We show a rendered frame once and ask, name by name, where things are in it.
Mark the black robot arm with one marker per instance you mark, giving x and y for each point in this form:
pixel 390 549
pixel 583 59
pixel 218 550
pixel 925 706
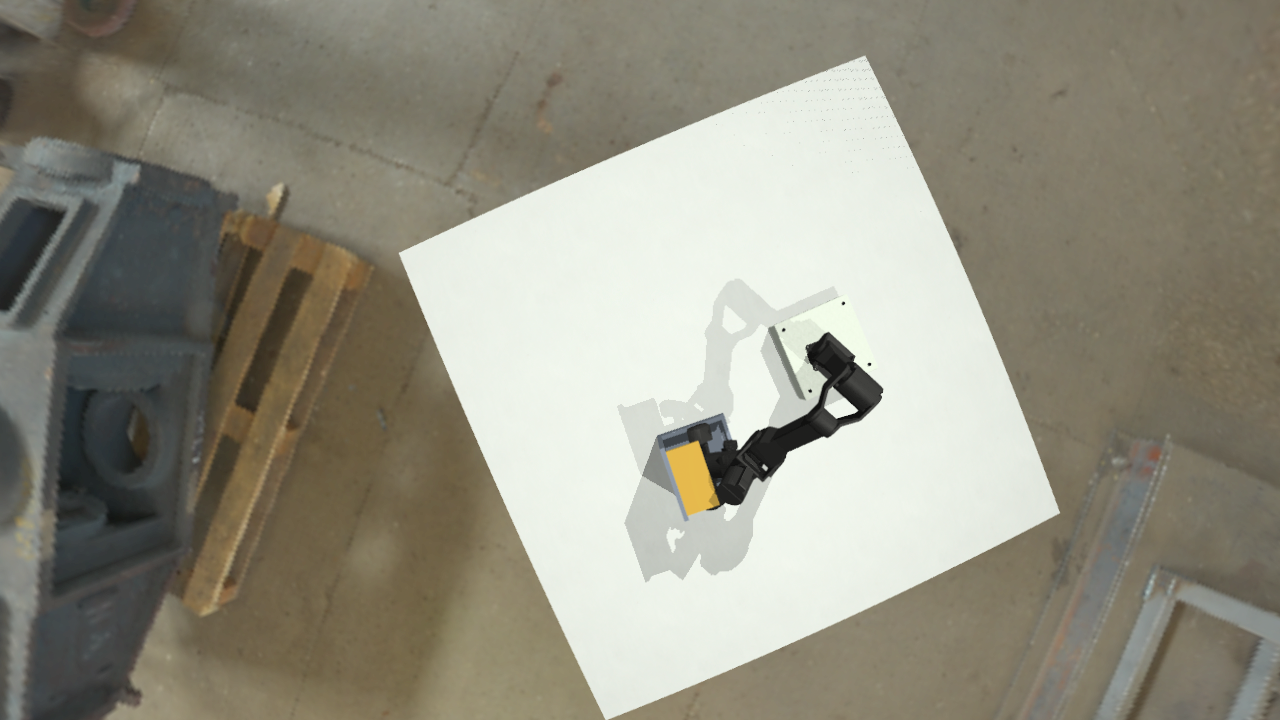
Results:
pixel 770 445

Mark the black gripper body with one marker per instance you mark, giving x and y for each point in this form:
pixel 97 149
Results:
pixel 717 462

